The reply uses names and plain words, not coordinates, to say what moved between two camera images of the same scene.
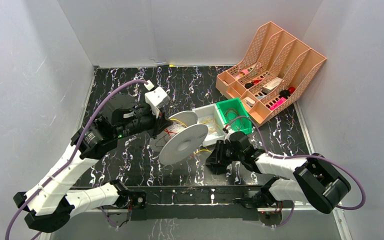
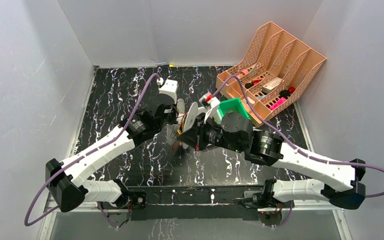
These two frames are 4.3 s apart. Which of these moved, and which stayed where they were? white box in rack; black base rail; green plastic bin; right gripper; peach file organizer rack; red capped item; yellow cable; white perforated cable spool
Moved: white perforated cable spool; right gripper; yellow cable
Stayed: peach file organizer rack; black base rail; red capped item; green plastic bin; white box in rack
